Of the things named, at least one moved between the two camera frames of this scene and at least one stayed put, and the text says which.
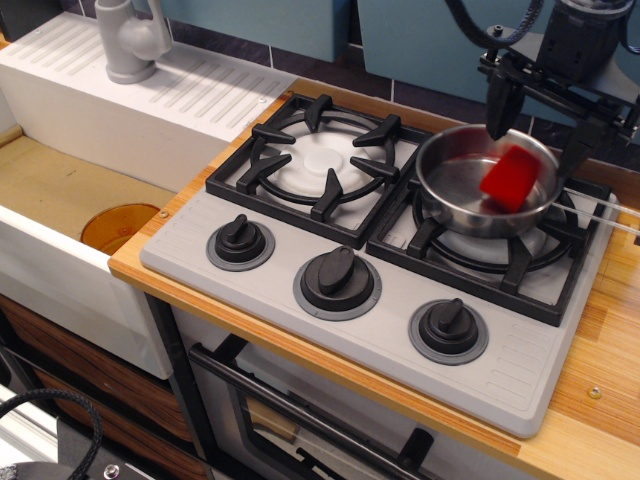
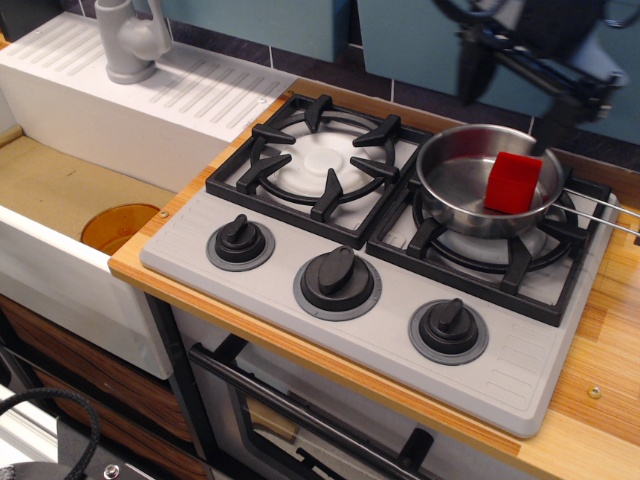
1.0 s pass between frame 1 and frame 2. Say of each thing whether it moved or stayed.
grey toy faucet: stayed
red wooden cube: moved
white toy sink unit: stayed
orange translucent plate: stayed
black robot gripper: moved
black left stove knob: stayed
